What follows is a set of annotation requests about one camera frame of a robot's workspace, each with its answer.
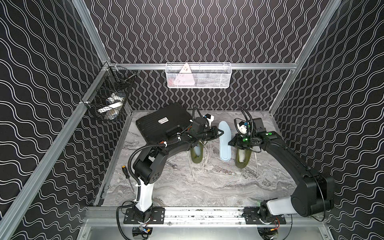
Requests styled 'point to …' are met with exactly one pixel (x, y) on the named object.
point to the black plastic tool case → (173, 119)
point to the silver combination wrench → (174, 166)
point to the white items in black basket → (112, 109)
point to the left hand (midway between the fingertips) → (224, 129)
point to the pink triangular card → (185, 77)
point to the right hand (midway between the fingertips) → (229, 142)
